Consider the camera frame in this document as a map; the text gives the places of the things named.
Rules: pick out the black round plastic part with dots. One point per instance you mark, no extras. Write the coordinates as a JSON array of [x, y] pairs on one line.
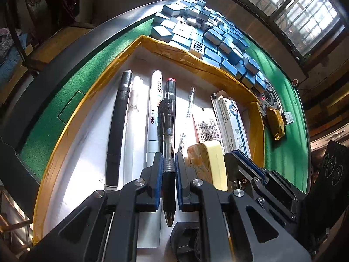
[[188, 240]]

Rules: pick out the white marker pen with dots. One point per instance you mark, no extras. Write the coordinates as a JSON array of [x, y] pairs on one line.
[[155, 109]]

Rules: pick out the black marker with red ends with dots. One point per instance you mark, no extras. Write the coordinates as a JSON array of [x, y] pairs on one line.
[[170, 87]]

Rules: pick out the barred window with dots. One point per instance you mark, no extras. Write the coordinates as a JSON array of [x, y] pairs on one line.
[[300, 11]]

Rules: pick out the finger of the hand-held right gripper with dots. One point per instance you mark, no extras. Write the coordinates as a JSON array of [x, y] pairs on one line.
[[237, 169], [245, 156]]

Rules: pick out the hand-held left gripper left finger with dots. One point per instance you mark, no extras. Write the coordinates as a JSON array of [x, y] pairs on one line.
[[156, 180]]

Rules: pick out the yellow taped cardboard box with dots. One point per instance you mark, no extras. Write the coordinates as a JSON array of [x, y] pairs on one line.
[[190, 60]]

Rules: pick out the slim silver pen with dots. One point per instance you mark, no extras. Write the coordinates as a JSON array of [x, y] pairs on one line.
[[192, 98]]

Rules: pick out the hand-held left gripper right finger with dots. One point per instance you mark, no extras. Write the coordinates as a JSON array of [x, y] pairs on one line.
[[180, 180]]

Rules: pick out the red black tape roll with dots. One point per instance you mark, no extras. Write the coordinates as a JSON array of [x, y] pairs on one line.
[[295, 82]]

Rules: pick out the long black marker pen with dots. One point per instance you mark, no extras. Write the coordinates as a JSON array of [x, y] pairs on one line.
[[118, 131]]

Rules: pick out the wooden chair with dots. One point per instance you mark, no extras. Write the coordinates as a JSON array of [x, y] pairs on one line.
[[54, 43]]

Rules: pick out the yellow tape measure with keyring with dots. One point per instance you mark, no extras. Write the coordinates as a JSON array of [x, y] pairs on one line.
[[212, 163]]

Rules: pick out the small white carton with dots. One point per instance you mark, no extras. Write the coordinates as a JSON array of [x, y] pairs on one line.
[[288, 117]]

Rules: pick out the frosted white pen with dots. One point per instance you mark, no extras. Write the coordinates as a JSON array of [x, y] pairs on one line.
[[133, 120]]

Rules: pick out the pile of blue mahjong tiles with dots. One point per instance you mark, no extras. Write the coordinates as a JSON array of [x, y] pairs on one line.
[[218, 46]]

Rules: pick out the patterned clothes pile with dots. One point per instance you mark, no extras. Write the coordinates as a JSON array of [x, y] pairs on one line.
[[8, 49]]

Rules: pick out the black gel pen clear barrel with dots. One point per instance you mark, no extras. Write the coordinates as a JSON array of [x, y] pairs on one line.
[[168, 142]]

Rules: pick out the long white blue ointment box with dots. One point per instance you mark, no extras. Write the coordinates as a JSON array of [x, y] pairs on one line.
[[235, 125]]

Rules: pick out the wooden glass door cabinet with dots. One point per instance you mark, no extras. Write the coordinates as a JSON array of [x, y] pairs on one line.
[[324, 109]]

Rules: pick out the clear glass tube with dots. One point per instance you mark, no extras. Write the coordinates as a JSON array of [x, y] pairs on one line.
[[218, 114]]

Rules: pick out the gold snack packet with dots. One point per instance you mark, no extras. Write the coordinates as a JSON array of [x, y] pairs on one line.
[[276, 124]]

